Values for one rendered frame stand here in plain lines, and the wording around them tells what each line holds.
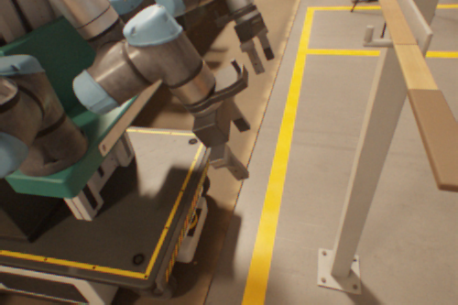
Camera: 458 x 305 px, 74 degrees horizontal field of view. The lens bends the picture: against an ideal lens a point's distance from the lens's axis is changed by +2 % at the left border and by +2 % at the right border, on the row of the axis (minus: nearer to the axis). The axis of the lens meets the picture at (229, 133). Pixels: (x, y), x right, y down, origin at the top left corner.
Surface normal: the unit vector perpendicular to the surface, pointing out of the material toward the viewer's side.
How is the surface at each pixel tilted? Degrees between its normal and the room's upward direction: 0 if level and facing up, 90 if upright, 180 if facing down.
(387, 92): 90
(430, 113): 0
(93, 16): 83
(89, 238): 0
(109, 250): 0
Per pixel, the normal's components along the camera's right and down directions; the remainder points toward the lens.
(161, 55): 0.15, 0.59
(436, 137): -0.09, -0.77
